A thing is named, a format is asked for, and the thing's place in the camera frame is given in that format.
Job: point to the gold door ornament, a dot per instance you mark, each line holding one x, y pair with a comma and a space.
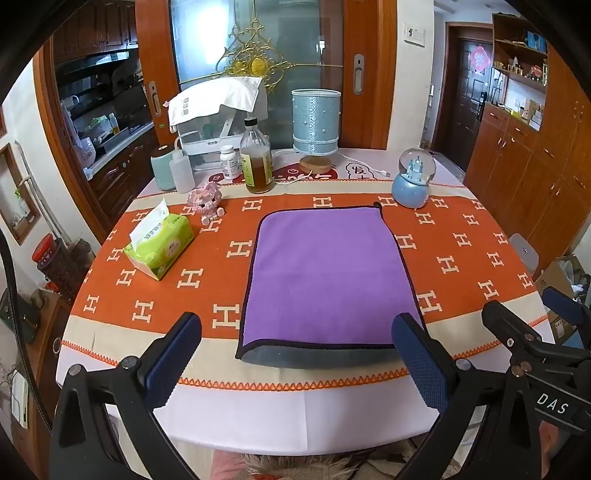
256, 64

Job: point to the orange patterned tablecloth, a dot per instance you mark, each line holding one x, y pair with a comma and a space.
443, 258

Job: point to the red door decoration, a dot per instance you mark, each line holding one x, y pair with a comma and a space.
476, 57

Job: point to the glass sliding door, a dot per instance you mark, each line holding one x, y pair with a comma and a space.
304, 41

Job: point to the blue table lamp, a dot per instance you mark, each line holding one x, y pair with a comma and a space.
316, 122

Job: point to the white squeeze bottle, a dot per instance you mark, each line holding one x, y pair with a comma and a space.
182, 173

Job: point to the green tissue box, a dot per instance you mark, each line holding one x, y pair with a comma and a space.
161, 242

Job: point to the black bag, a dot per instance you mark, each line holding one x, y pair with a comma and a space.
18, 316

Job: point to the white dish rack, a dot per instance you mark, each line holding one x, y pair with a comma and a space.
207, 141

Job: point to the glass bottle amber liquid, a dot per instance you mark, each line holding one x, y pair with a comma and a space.
257, 170

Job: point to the person's furry clothing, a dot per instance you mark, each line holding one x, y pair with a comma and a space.
300, 467

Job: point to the red lid jar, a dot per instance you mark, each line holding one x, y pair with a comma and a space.
44, 251

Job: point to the cardboard box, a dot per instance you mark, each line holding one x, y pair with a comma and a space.
551, 277

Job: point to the white wall switch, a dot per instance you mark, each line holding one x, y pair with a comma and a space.
414, 33

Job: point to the white wall device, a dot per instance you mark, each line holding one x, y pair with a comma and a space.
21, 399

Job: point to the grey chair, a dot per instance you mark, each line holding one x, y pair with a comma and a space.
524, 254

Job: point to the kitchen counter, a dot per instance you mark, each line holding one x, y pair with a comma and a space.
120, 143

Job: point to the white cloth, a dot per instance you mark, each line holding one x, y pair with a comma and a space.
212, 97

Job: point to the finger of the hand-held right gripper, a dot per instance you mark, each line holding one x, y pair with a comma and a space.
562, 305
503, 318

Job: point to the blue snow globe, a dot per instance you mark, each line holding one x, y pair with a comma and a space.
413, 187

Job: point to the purple towel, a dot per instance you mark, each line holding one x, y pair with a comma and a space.
323, 277

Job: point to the mint green humidifier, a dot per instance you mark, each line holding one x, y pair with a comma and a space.
161, 168

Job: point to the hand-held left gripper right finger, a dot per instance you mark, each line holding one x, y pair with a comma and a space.
421, 364

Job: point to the pink block toy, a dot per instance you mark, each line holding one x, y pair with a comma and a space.
207, 201

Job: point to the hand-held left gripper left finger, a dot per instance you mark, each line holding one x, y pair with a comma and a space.
171, 362

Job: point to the wooden shelf cabinet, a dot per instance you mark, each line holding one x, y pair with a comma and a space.
521, 152

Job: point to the white pill bottle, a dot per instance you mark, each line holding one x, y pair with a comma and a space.
230, 164

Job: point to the dark wooden door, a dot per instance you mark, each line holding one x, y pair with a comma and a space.
471, 115

